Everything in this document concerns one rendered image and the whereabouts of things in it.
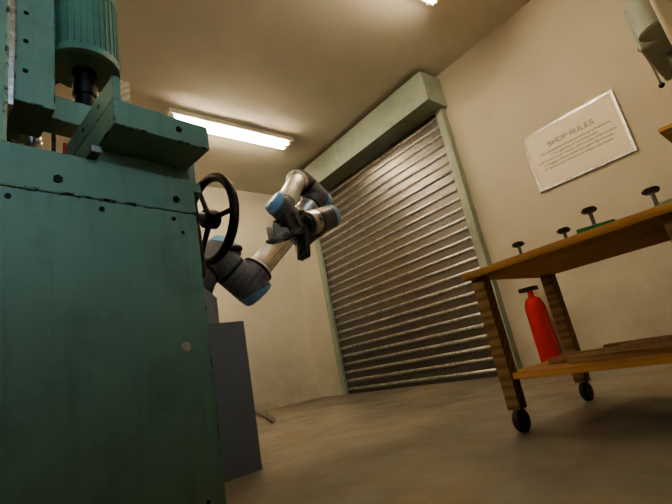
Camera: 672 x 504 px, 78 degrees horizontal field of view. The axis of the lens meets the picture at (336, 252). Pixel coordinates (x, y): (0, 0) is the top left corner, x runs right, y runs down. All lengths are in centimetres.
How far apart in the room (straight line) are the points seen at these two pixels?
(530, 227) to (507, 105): 101
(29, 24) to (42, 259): 66
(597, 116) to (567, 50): 57
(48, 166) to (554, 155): 312
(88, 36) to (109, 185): 51
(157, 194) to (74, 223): 19
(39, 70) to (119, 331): 68
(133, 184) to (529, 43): 333
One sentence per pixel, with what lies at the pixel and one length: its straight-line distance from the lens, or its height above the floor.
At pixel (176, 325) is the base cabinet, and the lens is 94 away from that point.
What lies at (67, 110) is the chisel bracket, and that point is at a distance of 128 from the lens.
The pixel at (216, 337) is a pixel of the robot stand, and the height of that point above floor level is 49.
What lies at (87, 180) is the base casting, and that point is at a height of 75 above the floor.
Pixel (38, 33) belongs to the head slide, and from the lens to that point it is 135.
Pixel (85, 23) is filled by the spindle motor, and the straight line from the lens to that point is 142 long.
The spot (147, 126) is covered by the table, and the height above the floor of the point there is 85.
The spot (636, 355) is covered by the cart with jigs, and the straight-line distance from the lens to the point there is 138.
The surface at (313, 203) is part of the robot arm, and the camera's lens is 210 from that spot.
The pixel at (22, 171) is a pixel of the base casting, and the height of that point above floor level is 74.
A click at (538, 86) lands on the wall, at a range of 369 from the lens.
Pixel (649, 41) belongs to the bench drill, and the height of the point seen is 136.
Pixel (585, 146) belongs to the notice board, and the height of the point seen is 142.
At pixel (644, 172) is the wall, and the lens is 327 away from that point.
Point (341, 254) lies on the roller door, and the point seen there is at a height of 153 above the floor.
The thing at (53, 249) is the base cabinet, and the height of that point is 60.
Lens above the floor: 30
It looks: 15 degrees up
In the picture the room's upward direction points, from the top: 11 degrees counter-clockwise
